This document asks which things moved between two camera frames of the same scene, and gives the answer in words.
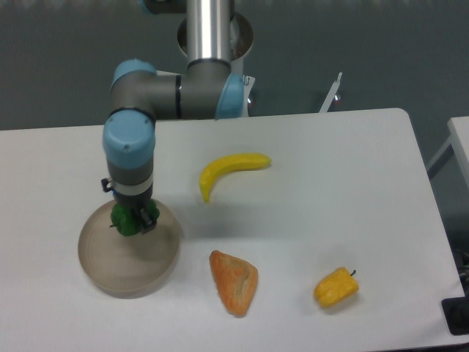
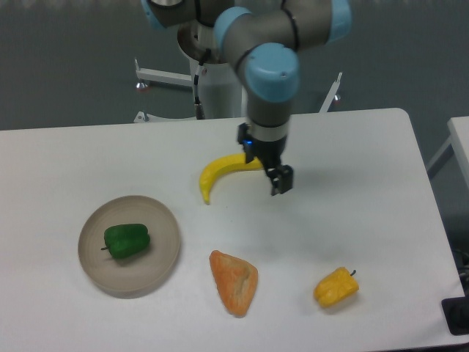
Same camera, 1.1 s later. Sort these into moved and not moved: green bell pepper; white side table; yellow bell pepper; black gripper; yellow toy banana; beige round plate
Moved: green bell pepper; black gripper
Not moved: yellow bell pepper; yellow toy banana; beige round plate; white side table
